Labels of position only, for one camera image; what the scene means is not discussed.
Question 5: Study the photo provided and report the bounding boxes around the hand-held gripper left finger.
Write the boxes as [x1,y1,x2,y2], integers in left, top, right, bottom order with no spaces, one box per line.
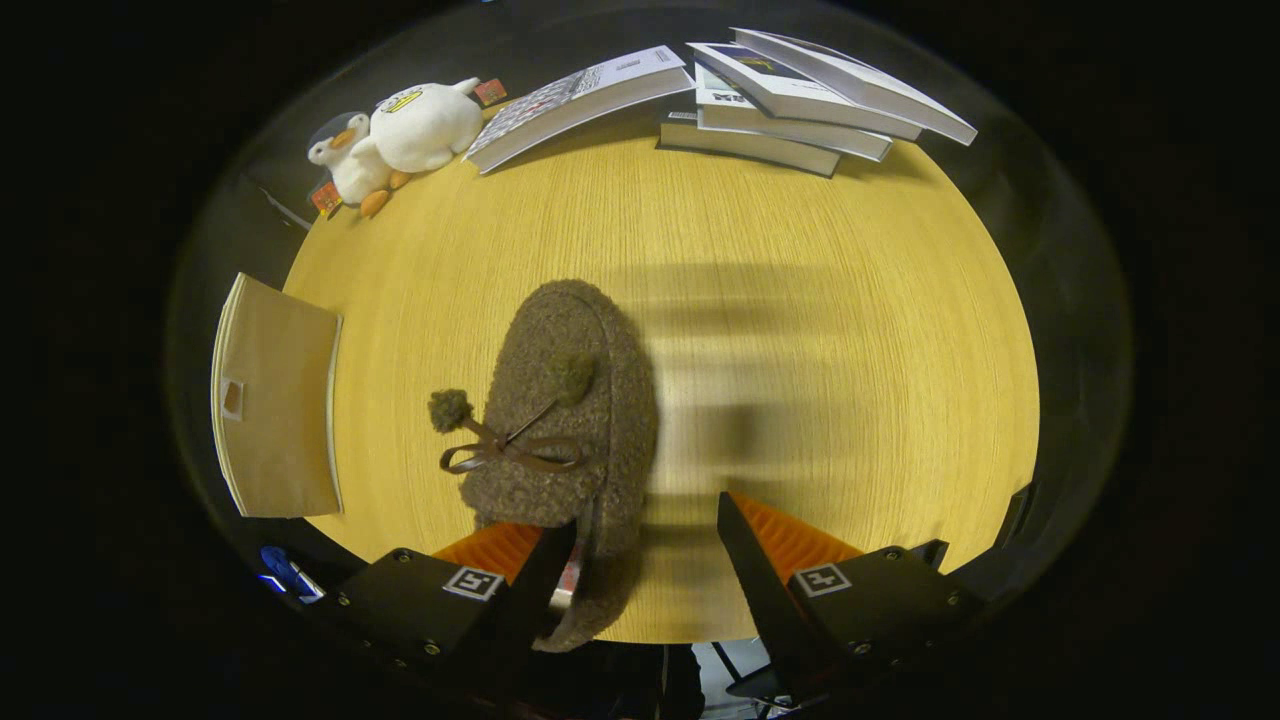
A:
[325,518,579,701]

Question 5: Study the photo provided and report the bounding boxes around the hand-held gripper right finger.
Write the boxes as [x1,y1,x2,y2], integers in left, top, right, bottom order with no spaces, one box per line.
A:
[716,490,986,706]

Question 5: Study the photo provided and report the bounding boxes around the brown fuzzy shoe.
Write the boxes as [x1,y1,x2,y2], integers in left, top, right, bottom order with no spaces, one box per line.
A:
[428,278,661,654]

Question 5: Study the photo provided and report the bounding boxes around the beige fabric storage box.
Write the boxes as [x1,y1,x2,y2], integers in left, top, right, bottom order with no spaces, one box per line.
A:
[210,272,344,519]

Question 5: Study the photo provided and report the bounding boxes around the laptop screen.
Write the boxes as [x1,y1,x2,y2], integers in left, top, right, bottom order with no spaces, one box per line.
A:
[258,570,326,606]

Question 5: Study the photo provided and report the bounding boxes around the blue object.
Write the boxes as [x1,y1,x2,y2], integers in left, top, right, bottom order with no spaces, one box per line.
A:
[260,545,301,591]

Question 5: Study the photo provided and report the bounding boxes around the black angular object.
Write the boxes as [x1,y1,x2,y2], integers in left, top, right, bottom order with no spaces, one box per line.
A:
[998,483,1038,549]

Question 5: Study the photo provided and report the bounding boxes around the grey book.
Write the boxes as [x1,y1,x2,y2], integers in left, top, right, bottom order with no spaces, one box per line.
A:
[657,108,841,178]

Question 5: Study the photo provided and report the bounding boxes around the white book black print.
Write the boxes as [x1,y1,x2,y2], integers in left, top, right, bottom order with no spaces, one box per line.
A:
[695,62,893,163]

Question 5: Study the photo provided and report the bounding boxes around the grey penguin plush toy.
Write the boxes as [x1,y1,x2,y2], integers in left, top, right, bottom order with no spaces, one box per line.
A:
[305,110,411,219]

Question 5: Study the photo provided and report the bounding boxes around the white duck plush toy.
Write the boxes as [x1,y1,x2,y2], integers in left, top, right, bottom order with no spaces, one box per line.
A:
[370,77,509,174]

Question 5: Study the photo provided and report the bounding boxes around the patterned cover book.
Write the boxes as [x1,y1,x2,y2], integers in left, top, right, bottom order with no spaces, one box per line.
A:
[465,45,696,176]

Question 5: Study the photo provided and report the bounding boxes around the thin white book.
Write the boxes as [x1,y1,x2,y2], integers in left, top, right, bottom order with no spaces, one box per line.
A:
[730,27,979,147]

